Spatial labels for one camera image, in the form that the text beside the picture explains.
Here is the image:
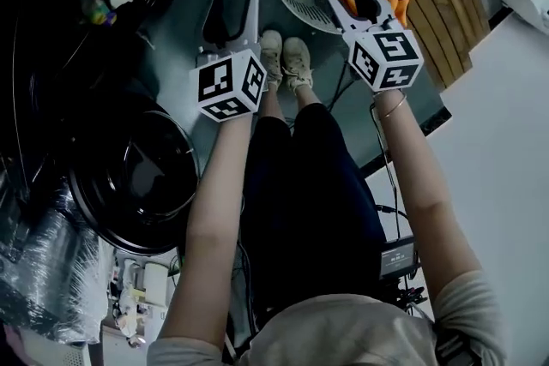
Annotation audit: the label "white perforated box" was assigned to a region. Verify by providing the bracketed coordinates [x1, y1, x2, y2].
[21, 333, 94, 366]

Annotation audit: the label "person's right beige shoe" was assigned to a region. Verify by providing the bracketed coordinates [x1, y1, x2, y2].
[282, 37, 314, 93]

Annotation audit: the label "black electronics box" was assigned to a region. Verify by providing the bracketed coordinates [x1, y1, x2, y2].
[379, 237, 419, 280]

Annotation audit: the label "wooden slat board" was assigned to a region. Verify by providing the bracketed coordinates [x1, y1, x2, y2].
[405, 0, 490, 90]

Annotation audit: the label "person's grey shirt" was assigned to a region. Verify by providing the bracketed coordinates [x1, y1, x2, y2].
[148, 269, 507, 366]

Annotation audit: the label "gold bangle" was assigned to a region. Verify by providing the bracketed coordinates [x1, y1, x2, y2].
[377, 92, 407, 120]

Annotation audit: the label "grey black shoulder strap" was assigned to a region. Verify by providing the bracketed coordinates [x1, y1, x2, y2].
[435, 333, 473, 366]

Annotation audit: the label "person's beige shoe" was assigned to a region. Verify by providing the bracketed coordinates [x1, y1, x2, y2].
[282, 37, 314, 93]
[259, 29, 284, 87]

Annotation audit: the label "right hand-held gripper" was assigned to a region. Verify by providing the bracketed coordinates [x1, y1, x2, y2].
[322, 0, 425, 93]

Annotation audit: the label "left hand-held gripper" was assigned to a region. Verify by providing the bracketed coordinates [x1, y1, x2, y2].
[189, 0, 268, 123]

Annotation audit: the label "person's right forearm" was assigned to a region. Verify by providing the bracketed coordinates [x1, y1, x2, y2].
[371, 89, 484, 314]

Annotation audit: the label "person's black trousers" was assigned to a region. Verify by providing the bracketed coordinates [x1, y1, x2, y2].
[239, 102, 387, 314]

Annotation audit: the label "black washing machine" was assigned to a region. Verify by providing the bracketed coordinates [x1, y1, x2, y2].
[0, 0, 224, 256]

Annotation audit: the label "person's left beige shoe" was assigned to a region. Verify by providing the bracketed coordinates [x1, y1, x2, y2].
[259, 29, 284, 87]

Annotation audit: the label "plastic-wrapped black appliance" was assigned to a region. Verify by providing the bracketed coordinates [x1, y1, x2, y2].
[0, 171, 108, 346]

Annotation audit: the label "person's left forearm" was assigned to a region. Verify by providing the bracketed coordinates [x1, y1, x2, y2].
[156, 111, 254, 351]

